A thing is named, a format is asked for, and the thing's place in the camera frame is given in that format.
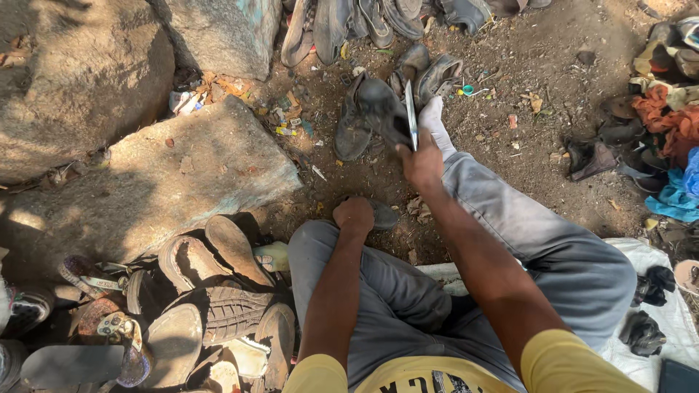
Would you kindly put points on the person's left hand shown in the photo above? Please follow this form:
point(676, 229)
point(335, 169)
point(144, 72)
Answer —
point(354, 215)

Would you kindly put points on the person's right hand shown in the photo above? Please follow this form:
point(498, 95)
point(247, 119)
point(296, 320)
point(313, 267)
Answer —
point(423, 164)

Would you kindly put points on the person's right fingers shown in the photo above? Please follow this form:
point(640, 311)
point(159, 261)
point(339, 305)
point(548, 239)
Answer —
point(408, 154)

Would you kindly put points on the person's left fingers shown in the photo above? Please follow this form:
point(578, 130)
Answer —
point(345, 205)

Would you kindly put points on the steel blade knife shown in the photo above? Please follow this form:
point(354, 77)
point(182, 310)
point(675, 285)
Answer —
point(411, 115)

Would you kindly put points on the black shoe sole piece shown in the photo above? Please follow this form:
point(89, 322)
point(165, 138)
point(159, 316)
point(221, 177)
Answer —
point(384, 214)

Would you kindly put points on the person's white sock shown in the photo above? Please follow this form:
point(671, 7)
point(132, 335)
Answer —
point(435, 124)

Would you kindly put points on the worn black leather shoe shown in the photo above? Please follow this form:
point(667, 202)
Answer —
point(367, 115)

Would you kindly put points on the dusty grey old shoe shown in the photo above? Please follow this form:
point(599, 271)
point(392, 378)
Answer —
point(438, 77)
point(410, 65)

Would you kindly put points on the row of old shoes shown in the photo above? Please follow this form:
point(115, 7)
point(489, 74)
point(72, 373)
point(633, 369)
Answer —
point(360, 24)

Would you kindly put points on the person's grey trousers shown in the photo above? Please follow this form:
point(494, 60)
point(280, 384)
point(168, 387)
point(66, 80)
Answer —
point(524, 262)

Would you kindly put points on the pile of paper litter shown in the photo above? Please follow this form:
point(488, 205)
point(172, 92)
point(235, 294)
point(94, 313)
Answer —
point(218, 95)

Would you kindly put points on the brown open shoe upper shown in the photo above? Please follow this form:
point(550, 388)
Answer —
point(591, 159)

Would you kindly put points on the person's yellow shirt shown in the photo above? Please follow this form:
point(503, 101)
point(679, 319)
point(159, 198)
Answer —
point(426, 374)

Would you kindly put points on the flat grey stone slab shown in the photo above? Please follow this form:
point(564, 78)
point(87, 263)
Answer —
point(153, 185)

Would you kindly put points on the heap of worn shoe soles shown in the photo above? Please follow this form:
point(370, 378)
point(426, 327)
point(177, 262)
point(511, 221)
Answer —
point(180, 316)

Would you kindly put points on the heap of cloth and shoes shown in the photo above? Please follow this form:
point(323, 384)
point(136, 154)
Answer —
point(663, 114)

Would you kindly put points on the black leather scrap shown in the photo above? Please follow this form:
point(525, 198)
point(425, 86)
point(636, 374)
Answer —
point(643, 334)
point(654, 284)

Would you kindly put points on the large round grey rock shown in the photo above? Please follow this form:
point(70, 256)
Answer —
point(82, 82)

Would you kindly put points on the white woven sack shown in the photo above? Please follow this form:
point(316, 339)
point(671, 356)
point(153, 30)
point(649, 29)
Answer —
point(671, 322)

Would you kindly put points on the dark flat case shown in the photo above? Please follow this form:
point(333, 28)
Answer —
point(679, 377)

